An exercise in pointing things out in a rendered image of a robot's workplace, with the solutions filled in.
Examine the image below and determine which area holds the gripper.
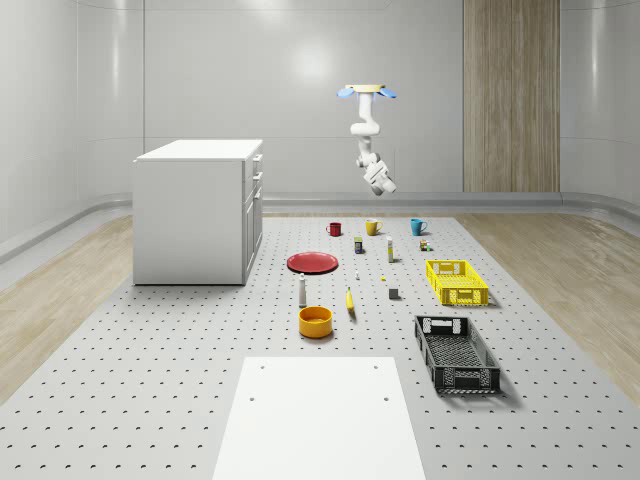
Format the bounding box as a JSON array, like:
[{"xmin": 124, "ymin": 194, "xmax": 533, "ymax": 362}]
[{"xmin": 363, "ymin": 159, "xmax": 390, "ymax": 185}]

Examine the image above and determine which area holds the drone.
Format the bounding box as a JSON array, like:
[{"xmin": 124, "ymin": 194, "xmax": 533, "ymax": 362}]
[{"xmin": 336, "ymin": 83, "xmax": 399, "ymax": 100}]

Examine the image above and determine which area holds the red plate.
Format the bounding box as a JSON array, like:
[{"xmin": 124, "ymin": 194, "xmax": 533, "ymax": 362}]
[{"xmin": 286, "ymin": 251, "xmax": 340, "ymax": 275}]

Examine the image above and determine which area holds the yellow basket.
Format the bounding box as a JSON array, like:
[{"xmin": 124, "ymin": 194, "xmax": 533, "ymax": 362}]
[{"xmin": 425, "ymin": 259, "xmax": 490, "ymax": 307}]

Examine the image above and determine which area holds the yellow bowl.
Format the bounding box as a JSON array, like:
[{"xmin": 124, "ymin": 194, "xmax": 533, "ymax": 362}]
[{"xmin": 298, "ymin": 305, "xmax": 334, "ymax": 339}]

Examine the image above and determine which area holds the white cabinet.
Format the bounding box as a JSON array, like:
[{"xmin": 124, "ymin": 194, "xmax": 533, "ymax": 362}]
[{"xmin": 132, "ymin": 138, "xmax": 265, "ymax": 287}]

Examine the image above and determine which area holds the dark grey basket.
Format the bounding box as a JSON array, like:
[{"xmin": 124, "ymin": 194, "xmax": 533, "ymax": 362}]
[{"xmin": 413, "ymin": 315, "xmax": 502, "ymax": 396}]

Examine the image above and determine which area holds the white board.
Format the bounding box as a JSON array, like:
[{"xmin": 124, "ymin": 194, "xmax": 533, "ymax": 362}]
[{"xmin": 212, "ymin": 356, "xmax": 427, "ymax": 480}]

